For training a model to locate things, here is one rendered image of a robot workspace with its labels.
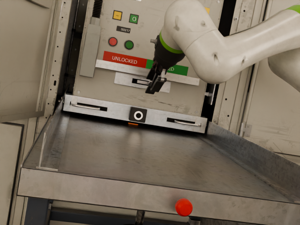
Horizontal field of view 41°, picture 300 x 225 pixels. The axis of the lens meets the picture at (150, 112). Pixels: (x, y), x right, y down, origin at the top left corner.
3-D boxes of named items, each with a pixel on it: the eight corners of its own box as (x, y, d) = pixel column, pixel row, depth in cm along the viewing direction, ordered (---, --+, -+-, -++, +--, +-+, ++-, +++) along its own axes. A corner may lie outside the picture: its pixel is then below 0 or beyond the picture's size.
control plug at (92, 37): (93, 78, 133) (102, 26, 131) (78, 75, 132) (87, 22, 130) (92, 77, 141) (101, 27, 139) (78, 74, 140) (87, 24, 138)
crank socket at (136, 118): (145, 123, 145) (147, 110, 145) (129, 120, 144) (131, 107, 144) (144, 122, 148) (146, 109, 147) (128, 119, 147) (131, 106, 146)
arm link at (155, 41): (194, 56, 106) (195, 28, 110) (152, 48, 104) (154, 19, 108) (187, 67, 112) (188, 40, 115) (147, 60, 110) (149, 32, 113)
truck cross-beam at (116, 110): (204, 133, 153) (207, 118, 152) (62, 110, 142) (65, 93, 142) (200, 131, 157) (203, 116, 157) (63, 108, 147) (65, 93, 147)
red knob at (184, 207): (192, 219, 74) (195, 202, 74) (175, 217, 74) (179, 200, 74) (186, 210, 79) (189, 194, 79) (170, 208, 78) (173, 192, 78)
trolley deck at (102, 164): (316, 231, 84) (322, 204, 84) (15, 195, 73) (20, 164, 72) (213, 156, 151) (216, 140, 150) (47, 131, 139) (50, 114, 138)
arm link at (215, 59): (265, 24, 119) (289, -1, 110) (289, 56, 117) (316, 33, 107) (176, 61, 100) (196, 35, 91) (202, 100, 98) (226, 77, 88)
